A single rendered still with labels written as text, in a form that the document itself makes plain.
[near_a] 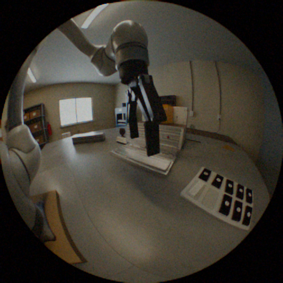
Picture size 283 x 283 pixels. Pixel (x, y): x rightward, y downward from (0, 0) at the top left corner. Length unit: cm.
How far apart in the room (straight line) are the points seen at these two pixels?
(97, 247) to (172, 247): 20
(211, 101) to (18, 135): 255
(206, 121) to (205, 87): 81
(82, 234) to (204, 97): 249
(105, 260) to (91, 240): 8
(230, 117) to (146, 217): 231
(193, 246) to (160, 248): 9
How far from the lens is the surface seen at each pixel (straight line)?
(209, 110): 225
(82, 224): 35
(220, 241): 38
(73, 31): 42
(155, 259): 30
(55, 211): 39
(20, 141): 40
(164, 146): 55
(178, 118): 91
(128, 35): 26
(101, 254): 31
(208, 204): 39
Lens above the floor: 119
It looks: 19 degrees down
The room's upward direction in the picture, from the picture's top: straight up
